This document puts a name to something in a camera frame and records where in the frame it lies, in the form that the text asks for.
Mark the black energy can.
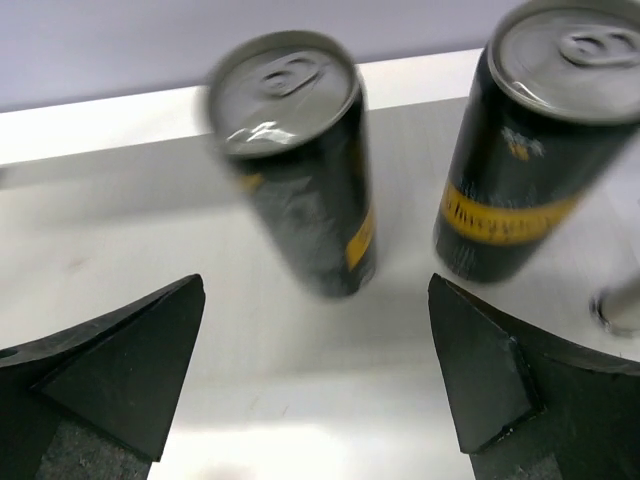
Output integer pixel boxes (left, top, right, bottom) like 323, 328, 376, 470
434, 1, 639, 283
203, 30, 376, 298

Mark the black energy can front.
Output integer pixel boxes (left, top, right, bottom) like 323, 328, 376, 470
434, 1, 639, 283

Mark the white two-tier shelf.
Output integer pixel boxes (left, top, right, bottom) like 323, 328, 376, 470
1, 50, 639, 479

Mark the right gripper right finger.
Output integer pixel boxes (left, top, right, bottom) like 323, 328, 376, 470
428, 274, 639, 479

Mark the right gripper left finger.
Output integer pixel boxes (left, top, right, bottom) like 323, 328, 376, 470
1, 274, 205, 479

